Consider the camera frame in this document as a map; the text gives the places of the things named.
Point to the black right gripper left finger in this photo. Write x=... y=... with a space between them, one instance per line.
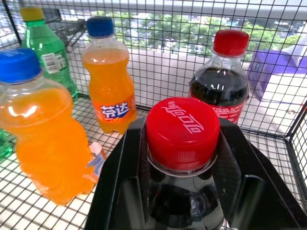
x=115 y=182

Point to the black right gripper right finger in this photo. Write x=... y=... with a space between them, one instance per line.
x=251 y=182

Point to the cola bottle with printed cap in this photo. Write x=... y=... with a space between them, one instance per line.
x=182 y=134

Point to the orange soda bottle blue cap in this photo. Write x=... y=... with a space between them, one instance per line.
x=48 y=134
x=110 y=91

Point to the cola bottle with plain cap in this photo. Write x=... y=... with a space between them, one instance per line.
x=220 y=88

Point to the green plastic bottle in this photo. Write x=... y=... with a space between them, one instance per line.
x=4 y=146

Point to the purple cardboard box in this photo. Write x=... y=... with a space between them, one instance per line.
x=273 y=64

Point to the green soda bottle yellow cap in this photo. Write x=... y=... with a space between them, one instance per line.
x=48 y=52

